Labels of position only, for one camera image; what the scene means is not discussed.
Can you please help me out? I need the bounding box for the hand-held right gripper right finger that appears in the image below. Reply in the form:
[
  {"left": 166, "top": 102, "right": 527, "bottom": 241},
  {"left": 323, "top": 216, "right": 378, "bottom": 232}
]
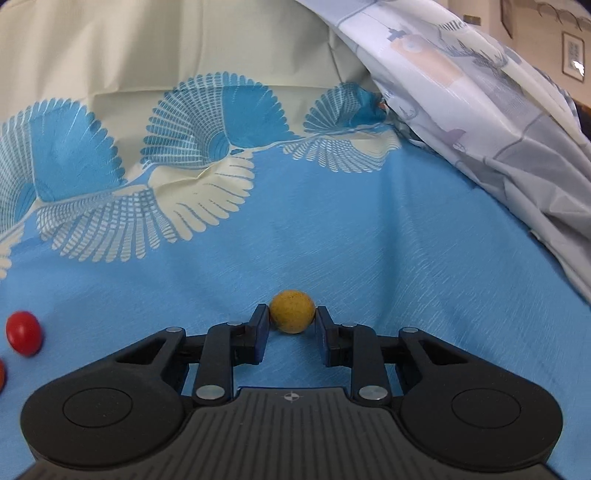
[{"left": 315, "top": 305, "right": 467, "bottom": 404}]

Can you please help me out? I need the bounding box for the white plastic bag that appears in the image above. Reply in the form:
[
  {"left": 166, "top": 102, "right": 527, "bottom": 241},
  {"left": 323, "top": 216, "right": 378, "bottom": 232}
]
[{"left": 295, "top": 0, "right": 591, "bottom": 305}]

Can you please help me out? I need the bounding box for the large red tomato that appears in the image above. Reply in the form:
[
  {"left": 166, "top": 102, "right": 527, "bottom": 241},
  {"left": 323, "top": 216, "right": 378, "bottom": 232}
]
[{"left": 6, "top": 311, "right": 44, "bottom": 357}]

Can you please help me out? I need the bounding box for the framed wall picture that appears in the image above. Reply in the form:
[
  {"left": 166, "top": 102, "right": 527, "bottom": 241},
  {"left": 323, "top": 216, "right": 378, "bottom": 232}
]
[{"left": 561, "top": 31, "right": 586, "bottom": 84}]

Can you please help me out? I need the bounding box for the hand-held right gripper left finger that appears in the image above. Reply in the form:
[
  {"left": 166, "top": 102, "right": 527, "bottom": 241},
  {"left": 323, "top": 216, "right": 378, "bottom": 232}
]
[{"left": 113, "top": 304, "right": 271, "bottom": 404}]

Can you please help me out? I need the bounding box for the yellow-brown round pear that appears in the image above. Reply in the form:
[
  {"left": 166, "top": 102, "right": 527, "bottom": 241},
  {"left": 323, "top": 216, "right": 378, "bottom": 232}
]
[{"left": 270, "top": 289, "right": 317, "bottom": 334}]

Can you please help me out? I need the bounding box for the blue fan-print bed sheet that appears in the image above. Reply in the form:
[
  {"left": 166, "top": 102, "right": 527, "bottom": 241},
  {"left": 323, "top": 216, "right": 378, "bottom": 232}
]
[{"left": 0, "top": 0, "right": 589, "bottom": 480}]

